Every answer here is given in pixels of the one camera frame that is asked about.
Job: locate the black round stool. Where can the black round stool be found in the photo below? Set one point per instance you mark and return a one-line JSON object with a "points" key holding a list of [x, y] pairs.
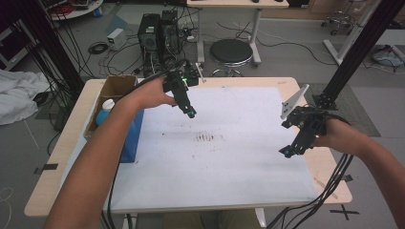
{"points": [[230, 52]]}

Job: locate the white desk with metal legs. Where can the white desk with metal legs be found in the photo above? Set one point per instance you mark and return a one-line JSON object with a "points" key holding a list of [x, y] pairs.
{"points": [[237, 3]]}

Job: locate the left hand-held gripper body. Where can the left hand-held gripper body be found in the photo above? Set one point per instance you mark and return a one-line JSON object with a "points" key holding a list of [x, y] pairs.
{"points": [[178, 90]]}

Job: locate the white table mat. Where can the white table mat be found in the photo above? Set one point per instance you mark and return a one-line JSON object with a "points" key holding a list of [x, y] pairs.
{"points": [[223, 171]]}

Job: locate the small white box device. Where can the small white box device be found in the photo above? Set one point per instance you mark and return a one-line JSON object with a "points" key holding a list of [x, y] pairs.
{"points": [[116, 38]]}

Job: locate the round white table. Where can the round white table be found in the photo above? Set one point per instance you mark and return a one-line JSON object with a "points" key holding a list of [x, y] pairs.
{"points": [[79, 11]]}

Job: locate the light wooden table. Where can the light wooden table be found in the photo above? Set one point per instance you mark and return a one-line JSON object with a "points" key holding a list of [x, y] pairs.
{"points": [[60, 165]]}

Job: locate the white crumpled cloth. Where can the white crumpled cloth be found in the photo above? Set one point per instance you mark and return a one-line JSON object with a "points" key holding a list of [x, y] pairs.
{"points": [[19, 95]]}

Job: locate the office chair wheel base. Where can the office chair wheel base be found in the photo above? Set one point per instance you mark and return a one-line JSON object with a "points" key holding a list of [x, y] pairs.
{"points": [[339, 22]]}

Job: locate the person's right hand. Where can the person's right hand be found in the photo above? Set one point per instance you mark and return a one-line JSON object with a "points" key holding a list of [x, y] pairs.
{"points": [[332, 135]]}

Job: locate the black computer tower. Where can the black computer tower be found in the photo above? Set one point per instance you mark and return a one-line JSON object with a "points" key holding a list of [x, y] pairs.
{"points": [[170, 31], [148, 41]]}

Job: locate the blue flat panel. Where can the blue flat panel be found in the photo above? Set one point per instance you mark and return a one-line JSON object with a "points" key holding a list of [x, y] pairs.
{"points": [[132, 140]]}

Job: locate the black tape strip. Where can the black tape strip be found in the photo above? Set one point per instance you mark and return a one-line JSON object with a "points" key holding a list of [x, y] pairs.
{"points": [[46, 168]]}

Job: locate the blue bottle with white cap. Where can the blue bottle with white cap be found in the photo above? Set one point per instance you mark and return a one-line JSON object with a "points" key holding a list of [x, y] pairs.
{"points": [[105, 113]]}

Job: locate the person's left hand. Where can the person's left hand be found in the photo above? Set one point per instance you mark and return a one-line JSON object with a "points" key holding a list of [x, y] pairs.
{"points": [[151, 93]]}

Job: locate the dark grey floor mat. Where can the dark grey floor mat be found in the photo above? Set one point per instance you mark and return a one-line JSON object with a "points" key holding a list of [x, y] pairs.
{"points": [[359, 108]]}

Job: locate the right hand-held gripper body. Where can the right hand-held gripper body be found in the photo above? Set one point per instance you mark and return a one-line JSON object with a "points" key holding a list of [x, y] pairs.
{"points": [[307, 127]]}

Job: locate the black metal stand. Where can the black metal stand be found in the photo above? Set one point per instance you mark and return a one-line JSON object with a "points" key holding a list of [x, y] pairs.
{"points": [[47, 47], [359, 47]]}

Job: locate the black tape cross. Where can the black tape cross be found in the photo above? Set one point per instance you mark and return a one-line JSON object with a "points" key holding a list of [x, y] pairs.
{"points": [[344, 212]]}

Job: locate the brown cardboard box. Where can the brown cardboard box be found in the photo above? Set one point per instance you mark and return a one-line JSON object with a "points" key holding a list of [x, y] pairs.
{"points": [[117, 87]]}

